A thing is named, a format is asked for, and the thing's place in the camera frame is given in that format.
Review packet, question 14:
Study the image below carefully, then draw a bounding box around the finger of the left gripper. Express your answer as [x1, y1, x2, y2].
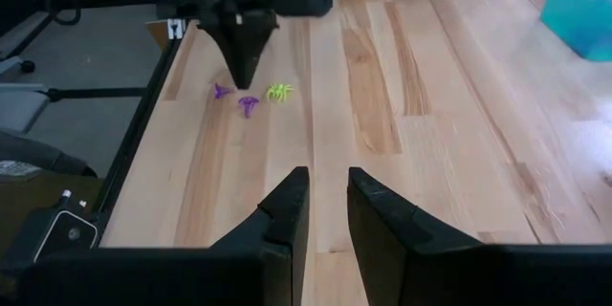
[197, 24, 244, 91]
[241, 21, 279, 91]

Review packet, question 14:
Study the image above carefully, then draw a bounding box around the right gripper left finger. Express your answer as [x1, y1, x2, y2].
[209, 165, 312, 306]

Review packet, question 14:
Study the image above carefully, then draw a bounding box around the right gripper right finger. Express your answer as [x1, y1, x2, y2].
[346, 165, 482, 306]

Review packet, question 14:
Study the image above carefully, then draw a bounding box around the purple plastic bat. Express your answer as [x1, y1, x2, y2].
[237, 96, 261, 120]
[212, 82, 233, 100]

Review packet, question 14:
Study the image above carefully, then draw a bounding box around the green plastic spider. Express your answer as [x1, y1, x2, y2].
[265, 82, 295, 104]

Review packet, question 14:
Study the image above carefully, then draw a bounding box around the black device with white trim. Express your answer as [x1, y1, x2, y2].
[0, 189, 102, 273]

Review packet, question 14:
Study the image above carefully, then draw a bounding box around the teal plastic bin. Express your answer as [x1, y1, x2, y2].
[539, 0, 612, 62]

